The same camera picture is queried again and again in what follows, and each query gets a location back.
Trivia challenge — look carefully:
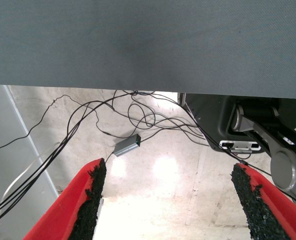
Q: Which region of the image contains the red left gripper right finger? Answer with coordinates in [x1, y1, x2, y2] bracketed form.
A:
[230, 162, 296, 240]

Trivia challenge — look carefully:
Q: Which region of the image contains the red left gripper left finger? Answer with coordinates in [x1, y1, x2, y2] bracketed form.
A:
[22, 157, 108, 240]

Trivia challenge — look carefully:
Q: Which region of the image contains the black robot base chassis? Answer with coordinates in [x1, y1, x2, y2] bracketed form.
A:
[177, 92, 296, 154]

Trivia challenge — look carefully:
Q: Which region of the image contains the white metal table leg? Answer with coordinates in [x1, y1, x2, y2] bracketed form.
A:
[93, 197, 105, 240]

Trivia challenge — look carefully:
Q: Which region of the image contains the grey metal adapter box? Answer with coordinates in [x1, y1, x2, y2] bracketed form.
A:
[113, 133, 142, 158]

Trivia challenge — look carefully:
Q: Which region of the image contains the dark table cloth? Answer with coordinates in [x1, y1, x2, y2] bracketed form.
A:
[0, 0, 296, 100]

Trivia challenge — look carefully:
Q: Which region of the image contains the white floor cable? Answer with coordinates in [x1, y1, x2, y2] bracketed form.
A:
[0, 141, 62, 236]

